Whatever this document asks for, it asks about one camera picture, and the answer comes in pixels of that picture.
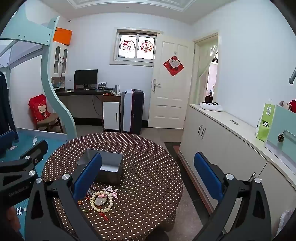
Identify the brown polka dot tablecloth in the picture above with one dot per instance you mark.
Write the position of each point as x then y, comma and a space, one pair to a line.
143, 185

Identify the white box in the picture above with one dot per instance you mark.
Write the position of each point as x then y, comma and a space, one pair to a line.
69, 82

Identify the white suitcase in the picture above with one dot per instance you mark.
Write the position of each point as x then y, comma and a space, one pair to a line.
127, 111

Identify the pink bead jewelry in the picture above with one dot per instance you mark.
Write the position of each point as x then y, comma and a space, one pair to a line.
112, 191

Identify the white glass door cabinet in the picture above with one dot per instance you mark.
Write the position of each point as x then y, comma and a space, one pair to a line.
57, 60

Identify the white frame window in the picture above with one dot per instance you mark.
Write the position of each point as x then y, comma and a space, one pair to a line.
137, 46

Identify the blue fish print bed mat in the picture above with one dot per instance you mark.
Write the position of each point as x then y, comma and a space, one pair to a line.
25, 136

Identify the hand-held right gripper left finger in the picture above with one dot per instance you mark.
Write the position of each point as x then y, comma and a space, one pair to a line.
87, 178

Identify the plush toys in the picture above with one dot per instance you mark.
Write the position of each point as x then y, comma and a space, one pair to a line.
291, 105

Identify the dark hanging jacket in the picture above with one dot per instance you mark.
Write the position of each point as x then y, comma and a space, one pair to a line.
4, 104

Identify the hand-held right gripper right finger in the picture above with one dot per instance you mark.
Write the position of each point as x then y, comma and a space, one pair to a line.
205, 171

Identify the red heart door decoration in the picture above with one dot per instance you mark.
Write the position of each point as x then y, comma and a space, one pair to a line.
173, 66

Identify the bunch of keys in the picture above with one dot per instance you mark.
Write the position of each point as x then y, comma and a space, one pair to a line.
234, 122

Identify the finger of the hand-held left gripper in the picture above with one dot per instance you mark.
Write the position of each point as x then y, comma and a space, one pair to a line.
34, 149
6, 141

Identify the dark wooden desk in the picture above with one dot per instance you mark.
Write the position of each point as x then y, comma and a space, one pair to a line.
78, 92

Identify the black computer monitor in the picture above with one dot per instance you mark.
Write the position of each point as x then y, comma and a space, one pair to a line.
85, 77

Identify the cream sideboard cabinet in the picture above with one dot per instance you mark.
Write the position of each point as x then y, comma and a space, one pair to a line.
219, 134

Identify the wooden chair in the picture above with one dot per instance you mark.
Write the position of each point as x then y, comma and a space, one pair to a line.
49, 118

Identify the round red window sticker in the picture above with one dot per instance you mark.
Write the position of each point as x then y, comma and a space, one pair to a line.
146, 45
127, 45

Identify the teal board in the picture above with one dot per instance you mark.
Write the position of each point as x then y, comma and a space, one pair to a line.
284, 120

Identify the pine cone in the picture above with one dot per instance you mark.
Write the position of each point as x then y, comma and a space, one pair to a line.
281, 138

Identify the white desk cabinet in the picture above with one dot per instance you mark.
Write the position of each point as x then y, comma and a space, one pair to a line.
109, 115

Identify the silver metal tin box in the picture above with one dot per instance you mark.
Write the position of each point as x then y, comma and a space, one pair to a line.
108, 162

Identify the grey bar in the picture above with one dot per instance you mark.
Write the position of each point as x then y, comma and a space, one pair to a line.
292, 76

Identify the pale jade pendant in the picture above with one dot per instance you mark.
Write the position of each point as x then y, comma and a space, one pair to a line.
101, 201

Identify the red cartoon print bag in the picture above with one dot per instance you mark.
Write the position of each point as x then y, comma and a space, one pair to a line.
39, 106

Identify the orange box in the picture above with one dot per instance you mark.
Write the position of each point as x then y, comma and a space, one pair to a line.
62, 37

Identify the green paper bag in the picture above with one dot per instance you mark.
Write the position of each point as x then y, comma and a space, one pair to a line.
263, 127

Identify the white panel door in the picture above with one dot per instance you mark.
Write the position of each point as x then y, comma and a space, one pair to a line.
171, 92

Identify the teal loft bed frame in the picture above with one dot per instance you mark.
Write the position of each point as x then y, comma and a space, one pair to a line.
49, 76

